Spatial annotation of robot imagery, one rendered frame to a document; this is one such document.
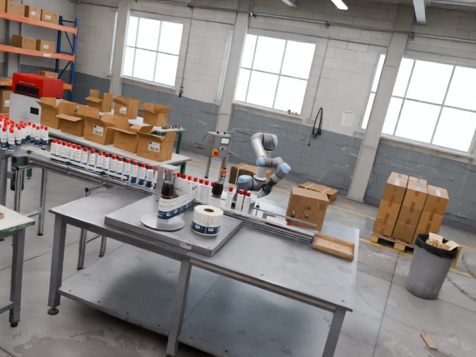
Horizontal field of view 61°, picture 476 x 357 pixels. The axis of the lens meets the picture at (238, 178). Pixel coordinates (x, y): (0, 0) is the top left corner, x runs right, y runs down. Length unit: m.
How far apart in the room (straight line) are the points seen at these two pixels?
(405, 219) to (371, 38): 3.75
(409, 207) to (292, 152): 3.35
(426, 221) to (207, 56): 5.89
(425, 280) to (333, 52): 5.05
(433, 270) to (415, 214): 1.44
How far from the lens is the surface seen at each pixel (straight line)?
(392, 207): 6.16
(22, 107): 8.59
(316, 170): 8.61
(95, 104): 8.31
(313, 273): 2.75
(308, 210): 3.40
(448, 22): 8.40
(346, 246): 3.34
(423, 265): 4.92
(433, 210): 6.16
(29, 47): 10.50
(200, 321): 3.11
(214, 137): 3.27
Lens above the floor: 1.98
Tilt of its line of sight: 14 degrees down
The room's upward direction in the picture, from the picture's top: 11 degrees clockwise
